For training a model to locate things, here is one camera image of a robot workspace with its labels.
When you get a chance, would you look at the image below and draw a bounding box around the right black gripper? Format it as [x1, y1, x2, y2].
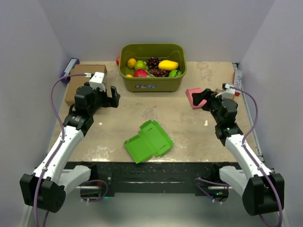
[191, 88, 228, 125]

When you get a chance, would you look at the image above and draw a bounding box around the green paper box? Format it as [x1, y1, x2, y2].
[124, 120, 174, 164]

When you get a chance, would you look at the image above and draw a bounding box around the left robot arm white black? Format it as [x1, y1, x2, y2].
[19, 83, 120, 213]

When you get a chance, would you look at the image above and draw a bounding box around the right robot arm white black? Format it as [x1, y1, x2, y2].
[192, 88, 285, 216]

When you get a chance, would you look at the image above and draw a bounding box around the pink box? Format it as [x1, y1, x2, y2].
[185, 87, 208, 110]

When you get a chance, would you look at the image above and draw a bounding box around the small brown cardboard box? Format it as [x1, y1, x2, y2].
[215, 88, 235, 100]

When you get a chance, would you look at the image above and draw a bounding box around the large brown cardboard box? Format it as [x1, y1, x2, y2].
[64, 64, 107, 106]

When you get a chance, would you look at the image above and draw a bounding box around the red white box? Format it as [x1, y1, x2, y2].
[233, 69, 242, 89]

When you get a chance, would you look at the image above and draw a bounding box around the purple white box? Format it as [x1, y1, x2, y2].
[60, 58, 80, 84]

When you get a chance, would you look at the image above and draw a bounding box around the green round fruit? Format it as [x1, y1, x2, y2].
[169, 70, 182, 78]

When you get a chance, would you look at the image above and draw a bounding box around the red dragon fruit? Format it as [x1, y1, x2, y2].
[133, 69, 151, 78]

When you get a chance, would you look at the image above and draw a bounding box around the red fruit behind bin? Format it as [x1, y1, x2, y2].
[116, 56, 120, 66]

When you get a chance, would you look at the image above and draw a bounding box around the green pear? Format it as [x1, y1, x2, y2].
[134, 60, 148, 70]

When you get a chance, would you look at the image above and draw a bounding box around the yellow mango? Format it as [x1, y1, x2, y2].
[158, 60, 178, 71]

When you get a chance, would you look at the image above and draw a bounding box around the olive green plastic bin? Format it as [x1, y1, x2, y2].
[118, 43, 187, 92]

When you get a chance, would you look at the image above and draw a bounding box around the dark grapes lower bunch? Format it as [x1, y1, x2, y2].
[149, 69, 170, 77]

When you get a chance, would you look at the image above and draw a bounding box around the dark grapes bunch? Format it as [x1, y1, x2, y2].
[146, 57, 162, 70]
[149, 69, 170, 77]

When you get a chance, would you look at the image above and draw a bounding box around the dark grapes upper bunch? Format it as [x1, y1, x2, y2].
[146, 57, 162, 70]

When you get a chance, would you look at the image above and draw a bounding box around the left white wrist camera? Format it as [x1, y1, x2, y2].
[89, 72, 106, 92]

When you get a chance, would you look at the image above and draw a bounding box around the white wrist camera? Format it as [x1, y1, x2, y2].
[89, 72, 106, 92]
[215, 83, 235, 98]

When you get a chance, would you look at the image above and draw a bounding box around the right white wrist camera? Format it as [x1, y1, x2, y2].
[215, 83, 235, 98]

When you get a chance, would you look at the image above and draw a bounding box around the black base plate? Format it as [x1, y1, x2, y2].
[65, 161, 240, 198]

